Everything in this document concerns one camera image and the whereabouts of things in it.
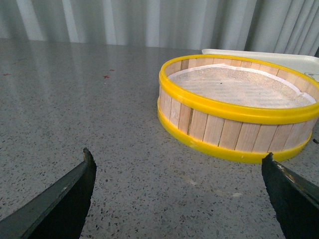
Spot wooden steamer basket yellow bands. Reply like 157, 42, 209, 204
158, 55, 319, 163

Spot white rectangular serving tray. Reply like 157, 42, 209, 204
202, 49, 319, 82

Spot white steamer liner cloth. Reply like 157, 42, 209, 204
169, 64, 316, 109

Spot grey pleated curtain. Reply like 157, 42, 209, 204
0, 0, 319, 56

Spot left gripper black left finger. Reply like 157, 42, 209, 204
0, 148, 97, 239

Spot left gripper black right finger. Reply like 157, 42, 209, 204
262, 153, 319, 239

